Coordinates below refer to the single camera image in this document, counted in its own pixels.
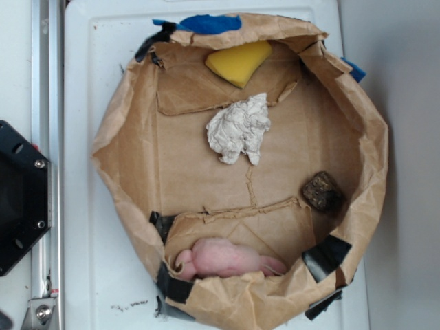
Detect pink plush bunny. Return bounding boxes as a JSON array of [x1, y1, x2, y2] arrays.
[[175, 238, 287, 281]]

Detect crumpled white paper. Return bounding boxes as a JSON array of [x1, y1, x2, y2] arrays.
[[206, 93, 271, 166]]

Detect yellow sponge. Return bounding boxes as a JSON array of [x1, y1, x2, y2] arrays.
[[205, 41, 272, 89]]

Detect dark brown rock block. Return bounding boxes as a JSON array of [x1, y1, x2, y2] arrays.
[[301, 171, 344, 214]]

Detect blue tape piece right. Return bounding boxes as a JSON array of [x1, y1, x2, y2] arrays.
[[340, 56, 366, 83]]

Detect brown paper bag enclosure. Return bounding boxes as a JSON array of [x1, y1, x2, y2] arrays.
[[92, 13, 388, 329]]

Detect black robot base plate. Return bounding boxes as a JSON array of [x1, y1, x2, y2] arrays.
[[1, 120, 50, 276]]

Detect aluminium rail frame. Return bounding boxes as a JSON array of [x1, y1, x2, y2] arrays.
[[31, 1, 67, 329]]

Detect metal corner bracket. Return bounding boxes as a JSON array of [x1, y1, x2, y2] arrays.
[[21, 298, 56, 330]]

